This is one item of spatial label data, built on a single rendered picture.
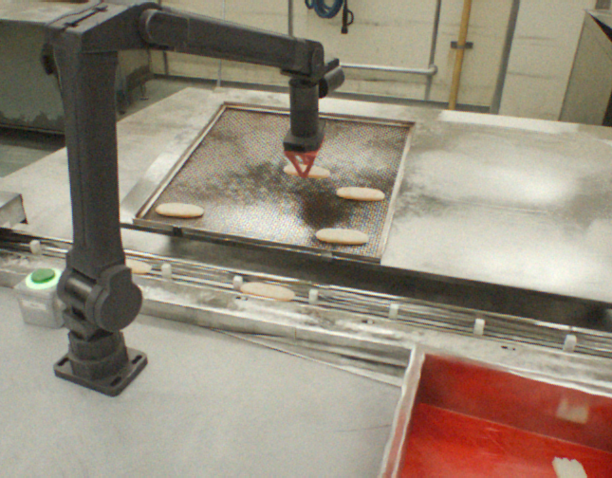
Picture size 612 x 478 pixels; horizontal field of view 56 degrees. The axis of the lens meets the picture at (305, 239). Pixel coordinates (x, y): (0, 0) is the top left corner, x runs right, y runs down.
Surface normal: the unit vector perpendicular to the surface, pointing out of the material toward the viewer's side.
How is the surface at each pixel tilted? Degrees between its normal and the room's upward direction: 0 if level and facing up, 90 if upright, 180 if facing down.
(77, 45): 82
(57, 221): 0
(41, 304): 90
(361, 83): 90
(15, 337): 0
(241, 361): 0
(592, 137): 10
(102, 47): 90
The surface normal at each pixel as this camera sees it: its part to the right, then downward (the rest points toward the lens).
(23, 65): -0.28, 0.50
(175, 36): 0.80, 0.32
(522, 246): -0.03, -0.76
